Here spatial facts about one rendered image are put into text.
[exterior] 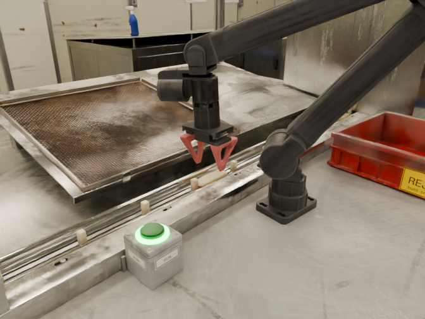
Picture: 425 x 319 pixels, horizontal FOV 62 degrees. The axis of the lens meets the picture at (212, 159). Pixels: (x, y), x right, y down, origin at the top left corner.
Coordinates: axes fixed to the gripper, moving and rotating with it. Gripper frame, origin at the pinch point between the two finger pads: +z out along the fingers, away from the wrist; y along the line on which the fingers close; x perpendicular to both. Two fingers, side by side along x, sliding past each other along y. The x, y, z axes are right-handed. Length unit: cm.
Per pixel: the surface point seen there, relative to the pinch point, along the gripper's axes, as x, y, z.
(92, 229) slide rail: -28.4, -4.0, 4.6
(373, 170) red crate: 34.3, 24.7, 7.8
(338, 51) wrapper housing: 80, -8, -15
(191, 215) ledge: -12.6, 6.9, 5.0
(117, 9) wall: 218, -370, -39
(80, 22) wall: 164, -371, -26
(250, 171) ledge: 10.3, 3.8, 4.8
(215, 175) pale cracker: 3.1, -1.5, 4.6
